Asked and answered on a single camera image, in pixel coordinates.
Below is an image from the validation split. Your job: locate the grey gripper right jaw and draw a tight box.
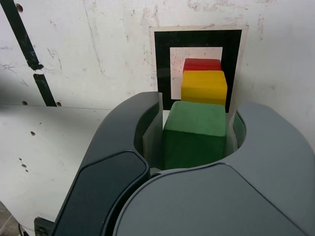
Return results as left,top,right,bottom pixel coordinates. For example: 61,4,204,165
103,100,315,236

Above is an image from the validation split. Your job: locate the yellow wooden cube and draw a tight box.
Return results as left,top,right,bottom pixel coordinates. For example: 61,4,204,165
181,70,227,107

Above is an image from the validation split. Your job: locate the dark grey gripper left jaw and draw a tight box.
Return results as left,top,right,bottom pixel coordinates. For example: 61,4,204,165
52,91,164,236

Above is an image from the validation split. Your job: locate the red wooden cube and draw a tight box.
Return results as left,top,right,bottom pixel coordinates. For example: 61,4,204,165
183,58,222,72

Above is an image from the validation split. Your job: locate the green wooden cube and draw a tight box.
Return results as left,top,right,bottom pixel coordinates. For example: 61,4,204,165
162,101,227,170

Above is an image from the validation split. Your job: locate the black tape strip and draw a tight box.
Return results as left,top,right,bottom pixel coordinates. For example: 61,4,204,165
1,0,58,107

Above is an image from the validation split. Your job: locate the black tape square outline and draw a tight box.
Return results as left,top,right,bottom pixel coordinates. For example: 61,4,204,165
154,29,243,114

